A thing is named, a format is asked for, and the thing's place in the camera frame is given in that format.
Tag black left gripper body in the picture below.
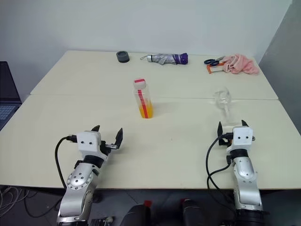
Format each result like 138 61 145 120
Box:
100 140 118 161

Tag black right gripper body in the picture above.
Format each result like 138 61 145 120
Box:
218 136 234 146

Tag clear wine glass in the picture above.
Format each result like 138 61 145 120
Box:
213 86 238 126

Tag bottle with orange liquid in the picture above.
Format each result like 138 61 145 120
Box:
133 78 155 120

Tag pink towel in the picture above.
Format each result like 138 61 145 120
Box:
222 53 260 76

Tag orange white small box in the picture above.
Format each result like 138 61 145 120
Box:
206 63 227 75

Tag dark rounded shape red top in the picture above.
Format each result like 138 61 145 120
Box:
121 200 156 226

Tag folded silver purple umbrella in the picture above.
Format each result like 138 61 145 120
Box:
140 52 190 66

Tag dark laptop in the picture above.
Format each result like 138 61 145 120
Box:
0 61 23 131

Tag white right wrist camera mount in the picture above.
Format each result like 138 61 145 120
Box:
226 126 255 152

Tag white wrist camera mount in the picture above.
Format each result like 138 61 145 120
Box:
76 131 106 163
226 126 255 152

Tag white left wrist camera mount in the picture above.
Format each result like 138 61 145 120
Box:
76 131 106 163

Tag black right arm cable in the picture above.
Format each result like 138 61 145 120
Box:
206 132 236 211

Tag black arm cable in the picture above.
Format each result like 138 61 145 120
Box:
206 132 236 211
55 134 79 189

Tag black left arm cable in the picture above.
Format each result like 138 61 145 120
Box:
55 134 79 189

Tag blue handled scissors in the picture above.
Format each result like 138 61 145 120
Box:
204 56 227 66

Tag white cable bundle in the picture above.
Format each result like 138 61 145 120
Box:
0 185 32 214

